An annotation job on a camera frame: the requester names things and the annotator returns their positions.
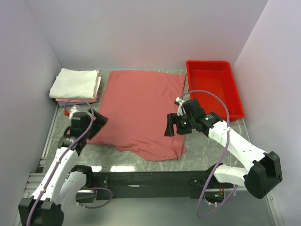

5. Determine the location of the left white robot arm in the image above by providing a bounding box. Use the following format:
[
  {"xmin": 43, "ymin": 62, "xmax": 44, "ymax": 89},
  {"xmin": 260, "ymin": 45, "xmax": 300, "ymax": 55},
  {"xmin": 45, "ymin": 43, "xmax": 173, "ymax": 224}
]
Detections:
[{"xmin": 18, "ymin": 106, "xmax": 108, "ymax": 226}]

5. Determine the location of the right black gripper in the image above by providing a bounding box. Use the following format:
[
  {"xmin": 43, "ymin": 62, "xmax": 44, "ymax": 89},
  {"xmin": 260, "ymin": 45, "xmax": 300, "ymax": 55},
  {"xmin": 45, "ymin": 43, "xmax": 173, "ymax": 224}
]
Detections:
[{"xmin": 164, "ymin": 113, "xmax": 195, "ymax": 137}]

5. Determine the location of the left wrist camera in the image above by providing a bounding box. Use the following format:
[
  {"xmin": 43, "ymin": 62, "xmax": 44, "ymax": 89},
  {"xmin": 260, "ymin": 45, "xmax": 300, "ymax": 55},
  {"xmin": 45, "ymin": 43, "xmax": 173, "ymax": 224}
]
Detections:
[{"xmin": 64, "ymin": 105, "xmax": 79, "ymax": 119}]

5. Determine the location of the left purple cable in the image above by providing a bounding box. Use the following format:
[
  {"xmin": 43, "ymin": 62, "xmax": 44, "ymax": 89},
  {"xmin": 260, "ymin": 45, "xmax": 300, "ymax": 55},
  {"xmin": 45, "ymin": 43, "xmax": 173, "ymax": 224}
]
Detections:
[{"xmin": 24, "ymin": 98, "xmax": 95, "ymax": 226}]

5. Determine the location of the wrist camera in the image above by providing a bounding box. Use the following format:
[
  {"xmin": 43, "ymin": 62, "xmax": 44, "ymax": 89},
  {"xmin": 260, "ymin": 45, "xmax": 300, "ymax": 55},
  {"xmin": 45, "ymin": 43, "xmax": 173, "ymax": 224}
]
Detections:
[
  {"xmin": 64, "ymin": 105, "xmax": 79, "ymax": 119},
  {"xmin": 175, "ymin": 97, "xmax": 186, "ymax": 116}
]

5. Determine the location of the aluminium frame rail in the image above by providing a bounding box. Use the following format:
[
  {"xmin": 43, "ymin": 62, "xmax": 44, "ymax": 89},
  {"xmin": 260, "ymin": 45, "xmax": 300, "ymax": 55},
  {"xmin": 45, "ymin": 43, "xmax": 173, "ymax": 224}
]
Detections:
[{"xmin": 14, "ymin": 171, "xmax": 286, "ymax": 226}]

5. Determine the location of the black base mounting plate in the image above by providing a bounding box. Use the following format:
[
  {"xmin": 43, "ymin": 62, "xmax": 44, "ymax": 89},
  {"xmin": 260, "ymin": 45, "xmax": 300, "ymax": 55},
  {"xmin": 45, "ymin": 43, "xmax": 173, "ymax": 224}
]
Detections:
[{"xmin": 91, "ymin": 171, "xmax": 226, "ymax": 201}]

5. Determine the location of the white folded t shirt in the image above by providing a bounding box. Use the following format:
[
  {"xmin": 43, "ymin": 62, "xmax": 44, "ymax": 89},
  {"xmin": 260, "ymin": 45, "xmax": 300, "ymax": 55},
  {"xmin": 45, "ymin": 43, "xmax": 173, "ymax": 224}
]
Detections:
[{"xmin": 49, "ymin": 68, "xmax": 101, "ymax": 99}]

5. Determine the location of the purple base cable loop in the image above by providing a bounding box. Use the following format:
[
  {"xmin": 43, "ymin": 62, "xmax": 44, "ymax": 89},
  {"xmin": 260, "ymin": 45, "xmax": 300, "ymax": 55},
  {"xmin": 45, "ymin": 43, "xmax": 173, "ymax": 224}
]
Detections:
[{"xmin": 76, "ymin": 186, "xmax": 115, "ymax": 209}]

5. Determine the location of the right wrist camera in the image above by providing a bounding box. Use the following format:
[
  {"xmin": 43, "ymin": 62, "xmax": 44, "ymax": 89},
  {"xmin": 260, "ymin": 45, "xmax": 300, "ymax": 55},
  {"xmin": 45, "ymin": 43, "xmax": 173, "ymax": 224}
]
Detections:
[{"xmin": 175, "ymin": 97, "xmax": 186, "ymax": 116}]

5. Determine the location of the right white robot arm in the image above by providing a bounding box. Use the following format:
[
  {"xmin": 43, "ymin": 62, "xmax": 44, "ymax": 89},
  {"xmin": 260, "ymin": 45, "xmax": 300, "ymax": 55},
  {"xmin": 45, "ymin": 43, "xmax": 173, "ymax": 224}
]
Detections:
[{"xmin": 164, "ymin": 97, "xmax": 283, "ymax": 199}]

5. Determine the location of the red plastic bin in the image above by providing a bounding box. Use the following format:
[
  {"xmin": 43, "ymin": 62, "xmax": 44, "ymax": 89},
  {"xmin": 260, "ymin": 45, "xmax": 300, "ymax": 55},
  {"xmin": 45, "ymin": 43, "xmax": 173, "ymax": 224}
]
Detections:
[{"xmin": 186, "ymin": 60, "xmax": 245, "ymax": 121}]

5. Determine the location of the pink red t shirt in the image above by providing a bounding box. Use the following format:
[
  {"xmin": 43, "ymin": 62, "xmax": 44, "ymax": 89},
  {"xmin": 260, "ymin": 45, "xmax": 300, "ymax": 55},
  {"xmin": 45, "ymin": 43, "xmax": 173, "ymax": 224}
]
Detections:
[{"xmin": 89, "ymin": 70, "xmax": 187, "ymax": 161}]

